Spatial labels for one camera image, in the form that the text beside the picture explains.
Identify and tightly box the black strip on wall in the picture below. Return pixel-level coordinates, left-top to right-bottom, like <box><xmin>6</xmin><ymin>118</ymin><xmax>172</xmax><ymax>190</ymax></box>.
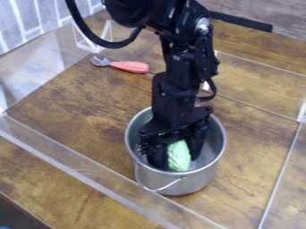
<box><xmin>209</xmin><ymin>12</ymin><xmax>272</xmax><ymax>33</ymax></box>

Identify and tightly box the clear acrylic enclosure panel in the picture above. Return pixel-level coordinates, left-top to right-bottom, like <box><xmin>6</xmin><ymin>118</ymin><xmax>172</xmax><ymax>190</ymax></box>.
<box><xmin>0</xmin><ymin>114</ymin><xmax>226</xmax><ymax>229</ymax></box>

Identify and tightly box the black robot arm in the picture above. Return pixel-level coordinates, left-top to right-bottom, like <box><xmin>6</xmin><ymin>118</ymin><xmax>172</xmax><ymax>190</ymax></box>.
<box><xmin>105</xmin><ymin>0</ymin><xmax>219</xmax><ymax>170</ymax></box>

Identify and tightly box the green bumpy toy vegetable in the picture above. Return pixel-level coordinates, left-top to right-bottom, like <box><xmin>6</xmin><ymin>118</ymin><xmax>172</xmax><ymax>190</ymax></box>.
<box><xmin>161</xmin><ymin>139</ymin><xmax>191</xmax><ymax>172</ymax></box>

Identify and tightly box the black cable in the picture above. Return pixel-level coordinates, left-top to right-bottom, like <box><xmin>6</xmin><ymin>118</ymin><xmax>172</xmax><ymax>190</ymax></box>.
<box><xmin>62</xmin><ymin>0</ymin><xmax>144</xmax><ymax>50</ymax></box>

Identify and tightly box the silver metal pot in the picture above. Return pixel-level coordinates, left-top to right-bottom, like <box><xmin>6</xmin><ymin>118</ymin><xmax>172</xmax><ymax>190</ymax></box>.
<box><xmin>124</xmin><ymin>107</ymin><xmax>227</xmax><ymax>196</ymax></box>

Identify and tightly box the red handled metal spoon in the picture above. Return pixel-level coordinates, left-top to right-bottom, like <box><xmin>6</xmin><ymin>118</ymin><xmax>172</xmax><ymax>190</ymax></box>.
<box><xmin>91</xmin><ymin>55</ymin><xmax>149</xmax><ymax>73</ymax></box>

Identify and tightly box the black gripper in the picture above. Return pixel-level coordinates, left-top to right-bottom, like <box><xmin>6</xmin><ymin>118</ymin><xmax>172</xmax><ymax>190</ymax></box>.
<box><xmin>137</xmin><ymin>72</ymin><xmax>213</xmax><ymax>170</ymax></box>

